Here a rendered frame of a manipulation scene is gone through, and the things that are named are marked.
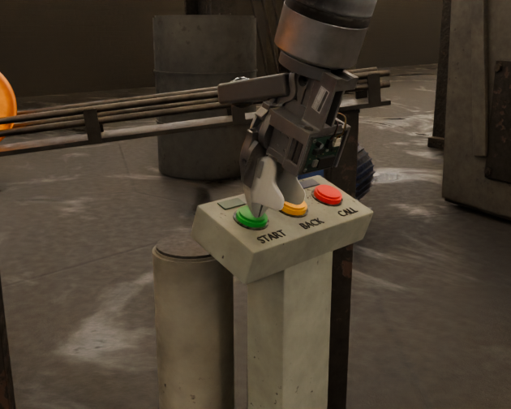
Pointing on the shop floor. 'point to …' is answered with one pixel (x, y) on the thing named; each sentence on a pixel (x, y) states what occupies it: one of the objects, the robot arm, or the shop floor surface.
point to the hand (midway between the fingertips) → (255, 204)
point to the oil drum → (183, 152)
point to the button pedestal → (285, 290)
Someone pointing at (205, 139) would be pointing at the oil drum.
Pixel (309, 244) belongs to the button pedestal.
